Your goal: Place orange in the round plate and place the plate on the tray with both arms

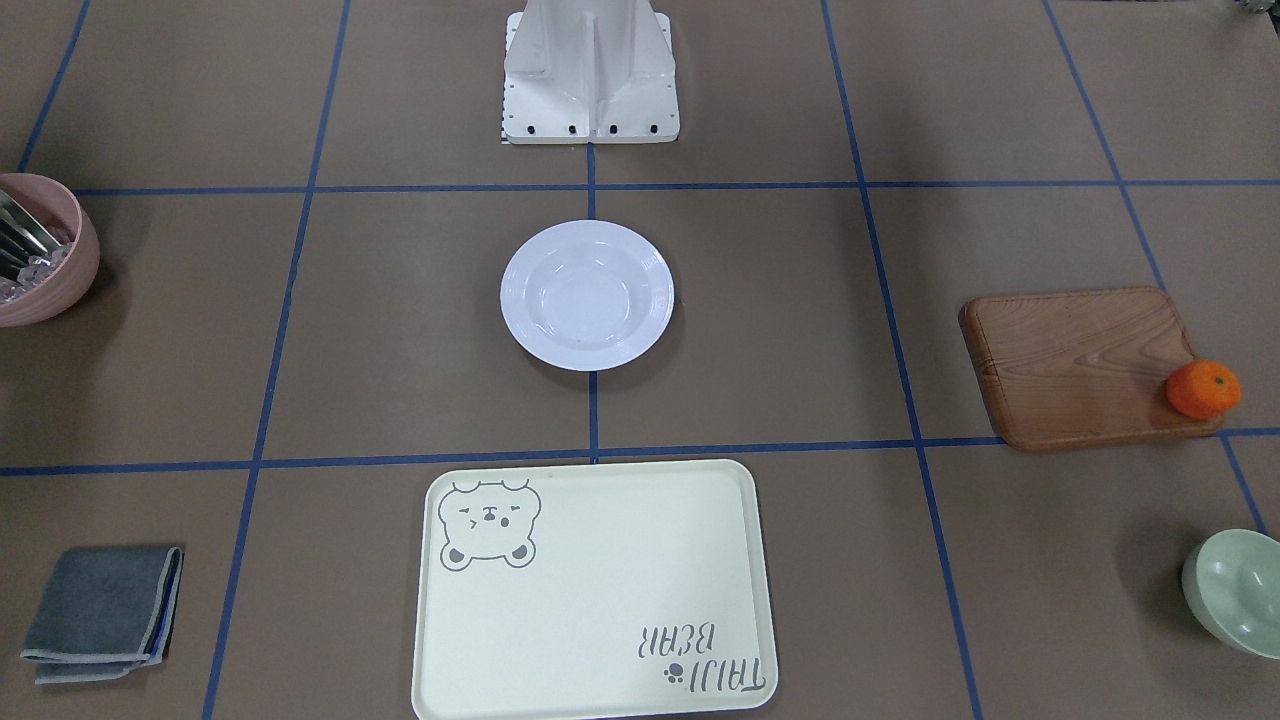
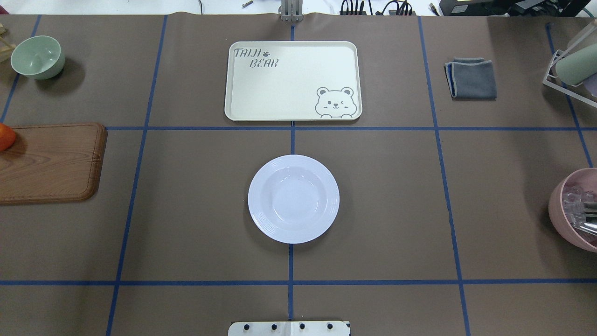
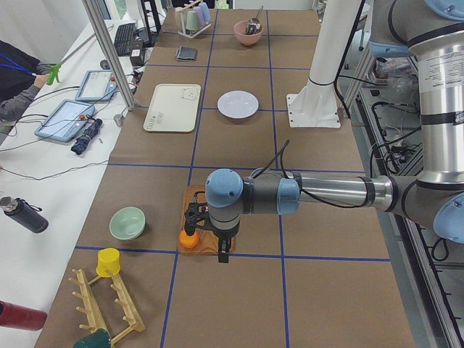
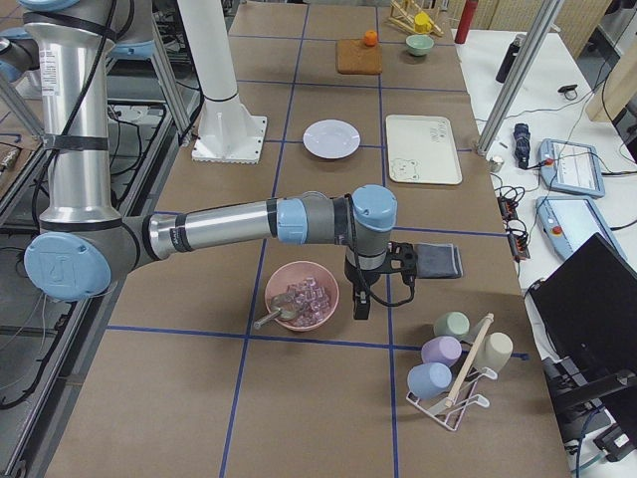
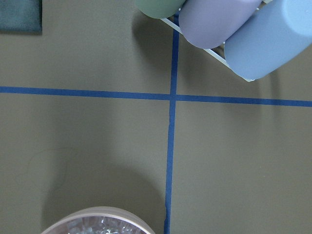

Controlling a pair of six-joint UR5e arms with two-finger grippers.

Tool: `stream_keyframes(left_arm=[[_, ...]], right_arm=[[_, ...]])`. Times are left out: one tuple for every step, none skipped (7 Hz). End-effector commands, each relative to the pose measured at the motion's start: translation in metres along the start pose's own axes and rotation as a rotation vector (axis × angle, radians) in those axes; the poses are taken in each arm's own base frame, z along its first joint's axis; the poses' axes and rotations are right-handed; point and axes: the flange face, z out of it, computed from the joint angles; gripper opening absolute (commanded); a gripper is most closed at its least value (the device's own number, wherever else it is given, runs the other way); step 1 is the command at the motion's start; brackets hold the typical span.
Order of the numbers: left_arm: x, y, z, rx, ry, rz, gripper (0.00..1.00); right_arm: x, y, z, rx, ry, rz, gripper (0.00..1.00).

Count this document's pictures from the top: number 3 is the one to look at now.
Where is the cream bear tray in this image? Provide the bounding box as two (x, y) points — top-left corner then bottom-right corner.
(143, 83), (201, 133)

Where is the grey folded cloth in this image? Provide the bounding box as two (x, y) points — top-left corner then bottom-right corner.
(175, 46), (198, 62)

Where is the far teach pendant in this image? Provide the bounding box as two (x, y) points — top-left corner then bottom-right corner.
(75, 70), (117, 102)

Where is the wooden cup rack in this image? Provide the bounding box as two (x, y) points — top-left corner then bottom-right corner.
(68, 268), (146, 347)

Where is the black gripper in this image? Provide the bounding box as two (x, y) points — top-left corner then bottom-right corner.
(184, 202), (231, 263)

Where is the aluminium frame post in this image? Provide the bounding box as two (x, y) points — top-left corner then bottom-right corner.
(82, 0), (136, 111)

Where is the dark green cup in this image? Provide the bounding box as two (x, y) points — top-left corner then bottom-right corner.
(73, 328), (112, 348)

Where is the black water bottle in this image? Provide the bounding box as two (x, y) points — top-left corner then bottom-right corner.
(1, 196), (49, 233)

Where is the folded dark umbrella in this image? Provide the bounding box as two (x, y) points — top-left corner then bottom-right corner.
(71, 118), (103, 155)

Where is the blue cup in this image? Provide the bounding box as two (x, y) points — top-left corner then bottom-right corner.
(199, 2), (211, 22)

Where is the red bottle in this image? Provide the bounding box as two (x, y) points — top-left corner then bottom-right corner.
(1, 301), (47, 331)

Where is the purple cup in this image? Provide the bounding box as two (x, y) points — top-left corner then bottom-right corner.
(193, 6), (205, 27)

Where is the near teach pendant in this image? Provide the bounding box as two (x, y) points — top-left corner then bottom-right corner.
(34, 99), (96, 143)

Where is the white camera pole base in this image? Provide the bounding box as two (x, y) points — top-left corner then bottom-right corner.
(287, 1), (347, 128)

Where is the teach pendant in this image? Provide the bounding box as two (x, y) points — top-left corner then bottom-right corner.
(75, 70), (117, 102)
(34, 99), (96, 143)

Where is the pink bowl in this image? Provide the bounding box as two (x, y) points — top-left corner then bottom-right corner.
(233, 20), (264, 46)

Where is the orange fruit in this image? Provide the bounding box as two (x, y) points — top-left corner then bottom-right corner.
(178, 230), (200, 249)

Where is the green bowl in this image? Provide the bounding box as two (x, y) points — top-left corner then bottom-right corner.
(109, 207), (146, 241)

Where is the white cup rack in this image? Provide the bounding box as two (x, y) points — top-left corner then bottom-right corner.
(175, 0), (212, 38)

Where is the black box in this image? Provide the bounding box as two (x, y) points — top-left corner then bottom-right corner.
(130, 49), (145, 67)

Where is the seated person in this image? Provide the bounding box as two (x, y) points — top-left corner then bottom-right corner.
(1, 41), (51, 123)

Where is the black keyboard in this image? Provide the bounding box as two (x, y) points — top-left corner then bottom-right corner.
(113, 22), (137, 57)

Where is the wooden cutting board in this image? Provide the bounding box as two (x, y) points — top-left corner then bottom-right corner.
(178, 186), (239, 263)

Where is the metal scoop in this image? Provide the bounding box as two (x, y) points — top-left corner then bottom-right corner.
(244, 6), (263, 35)

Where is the green plastic clamp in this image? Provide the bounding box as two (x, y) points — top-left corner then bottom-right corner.
(46, 63), (62, 86)

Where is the white plate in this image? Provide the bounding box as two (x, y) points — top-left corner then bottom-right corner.
(217, 91), (259, 119)

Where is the yellow cup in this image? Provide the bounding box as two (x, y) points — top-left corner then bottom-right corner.
(96, 248), (121, 278)

